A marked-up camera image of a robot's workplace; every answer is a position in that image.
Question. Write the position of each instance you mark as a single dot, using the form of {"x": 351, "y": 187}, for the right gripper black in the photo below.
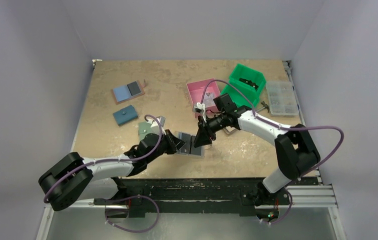
{"x": 209, "y": 129}

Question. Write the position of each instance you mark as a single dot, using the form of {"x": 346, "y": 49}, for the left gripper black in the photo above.
{"x": 174, "y": 143}

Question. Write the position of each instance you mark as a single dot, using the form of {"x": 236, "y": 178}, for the beige card holder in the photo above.
{"x": 229, "y": 130}
{"x": 188, "y": 149}

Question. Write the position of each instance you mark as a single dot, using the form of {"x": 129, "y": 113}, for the dark grey VIP card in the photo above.
{"x": 185, "y": 144}

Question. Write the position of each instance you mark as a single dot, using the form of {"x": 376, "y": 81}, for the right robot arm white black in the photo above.
{"x": 295, "y": 150}

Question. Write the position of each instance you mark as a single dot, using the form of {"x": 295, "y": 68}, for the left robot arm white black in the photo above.
{"x": 76, "y": 178}

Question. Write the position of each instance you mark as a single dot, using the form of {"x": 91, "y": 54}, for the cards in pink box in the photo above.
{"x": 209, "y": 98}

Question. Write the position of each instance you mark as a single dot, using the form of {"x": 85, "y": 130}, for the green card holder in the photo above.
{"x": 144, "y": 128}

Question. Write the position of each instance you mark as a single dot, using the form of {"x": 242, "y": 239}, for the blue card holder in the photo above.
{"x": 125, "y": 115}

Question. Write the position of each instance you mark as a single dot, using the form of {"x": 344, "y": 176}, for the open brown card holder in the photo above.
{"x": 128, "y": 91}

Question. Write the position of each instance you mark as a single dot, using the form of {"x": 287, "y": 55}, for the front green bin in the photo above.
{"x": 241, "y": 94}

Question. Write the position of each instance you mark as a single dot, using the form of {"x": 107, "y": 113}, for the green bin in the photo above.
{"x": 242, "y": 71}
{"x": 241, "y": 94}

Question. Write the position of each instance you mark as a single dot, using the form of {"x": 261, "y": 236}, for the black object in bin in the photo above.
{"x": 250, "y": 83}

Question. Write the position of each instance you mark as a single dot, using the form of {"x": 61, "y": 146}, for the hammer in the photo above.
{"x": 265, "y": 106}

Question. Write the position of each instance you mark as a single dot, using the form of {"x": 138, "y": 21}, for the rear green bin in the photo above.
{"x": 242, "y": 71}

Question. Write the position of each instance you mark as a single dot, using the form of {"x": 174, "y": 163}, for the clear screw organizer box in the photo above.
{"x": 282, "y": 101}

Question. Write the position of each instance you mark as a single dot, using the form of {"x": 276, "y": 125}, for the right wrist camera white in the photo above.
{"x": 200, "y": 109}

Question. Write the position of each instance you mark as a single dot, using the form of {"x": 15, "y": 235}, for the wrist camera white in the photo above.
{"x": 200, "y": 109}
{"x": 158, "y": 124}

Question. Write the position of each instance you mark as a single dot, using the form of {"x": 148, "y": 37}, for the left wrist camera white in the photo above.
{"x": 158, "y": 124}

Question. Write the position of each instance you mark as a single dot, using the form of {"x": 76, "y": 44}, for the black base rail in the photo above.
{"x": 191, "y": 196}

